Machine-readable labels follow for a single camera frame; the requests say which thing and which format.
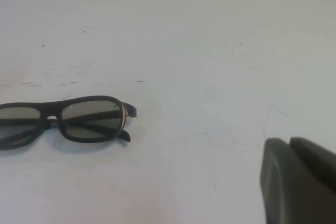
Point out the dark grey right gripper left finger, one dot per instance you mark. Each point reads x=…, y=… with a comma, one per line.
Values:
x=278, y=182

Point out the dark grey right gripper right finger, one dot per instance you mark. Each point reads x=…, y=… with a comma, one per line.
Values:
x=317, y=158

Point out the black frame sunglasses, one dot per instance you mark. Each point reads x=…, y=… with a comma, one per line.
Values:
x=61, y=129

